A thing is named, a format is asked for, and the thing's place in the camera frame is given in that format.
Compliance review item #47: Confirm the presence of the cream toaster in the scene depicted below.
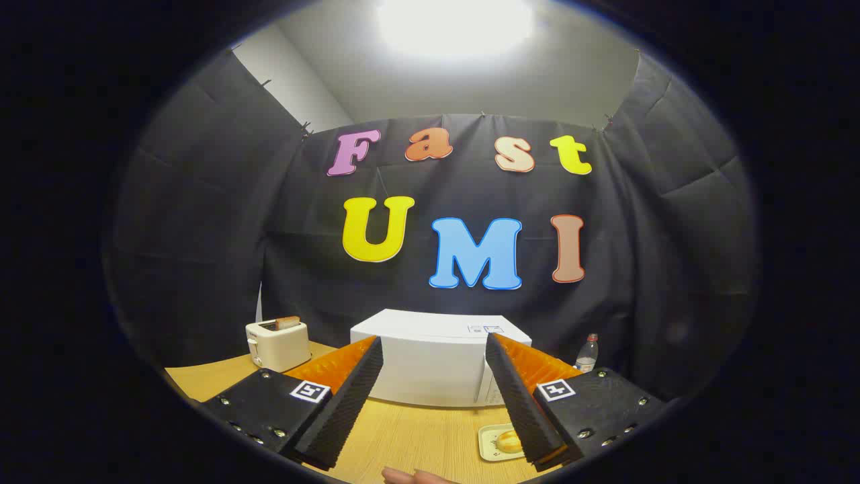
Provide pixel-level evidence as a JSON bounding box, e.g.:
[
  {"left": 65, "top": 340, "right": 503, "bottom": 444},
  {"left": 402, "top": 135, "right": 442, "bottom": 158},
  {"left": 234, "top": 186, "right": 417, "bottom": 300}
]
[{"left": 245, "top": 319, "right": 312, "bottom": 374}]

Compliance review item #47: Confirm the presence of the white microwave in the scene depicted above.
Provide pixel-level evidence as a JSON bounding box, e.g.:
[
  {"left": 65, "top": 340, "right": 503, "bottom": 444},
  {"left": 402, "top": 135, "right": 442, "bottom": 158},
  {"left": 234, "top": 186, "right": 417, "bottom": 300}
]
[{"left": 349, "top": 309, "right": 533, "bottom": 408}]

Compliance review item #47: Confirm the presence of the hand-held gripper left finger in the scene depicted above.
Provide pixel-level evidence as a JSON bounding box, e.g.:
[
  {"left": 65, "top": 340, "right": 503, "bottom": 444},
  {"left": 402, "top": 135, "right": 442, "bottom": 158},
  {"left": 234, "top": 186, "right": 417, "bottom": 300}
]
[{"left": 195, "top": 335, "right": 385, "bottom": 471}]

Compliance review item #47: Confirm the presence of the clear plastic bottle red label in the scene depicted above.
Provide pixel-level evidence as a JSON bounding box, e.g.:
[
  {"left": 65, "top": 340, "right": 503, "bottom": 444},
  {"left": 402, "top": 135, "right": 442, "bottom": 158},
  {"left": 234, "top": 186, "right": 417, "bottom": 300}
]
[{"left": 575, "top": 333, "right": 599, "bottom": 374}]

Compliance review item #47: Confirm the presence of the small cream square plate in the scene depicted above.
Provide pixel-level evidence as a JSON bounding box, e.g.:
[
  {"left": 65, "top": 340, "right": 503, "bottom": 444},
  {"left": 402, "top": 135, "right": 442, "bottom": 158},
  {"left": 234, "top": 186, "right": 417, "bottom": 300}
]
[{"left": 478, "top": 423, "right": 526, "bottom": 462}]

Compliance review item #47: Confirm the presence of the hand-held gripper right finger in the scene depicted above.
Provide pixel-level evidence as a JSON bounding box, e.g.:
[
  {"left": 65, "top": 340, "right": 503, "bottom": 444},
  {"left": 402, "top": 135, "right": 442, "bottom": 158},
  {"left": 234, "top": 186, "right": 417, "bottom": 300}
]
[{"left": 484, "top": 332, "right": 669, "bottom": 471}]

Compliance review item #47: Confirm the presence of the black backdrop cloth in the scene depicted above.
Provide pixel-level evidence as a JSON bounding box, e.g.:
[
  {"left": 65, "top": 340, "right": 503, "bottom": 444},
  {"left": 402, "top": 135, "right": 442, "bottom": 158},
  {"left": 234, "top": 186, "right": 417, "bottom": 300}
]
[{"left": 104, "top": 47, "right": 760, "bottom": 404}]

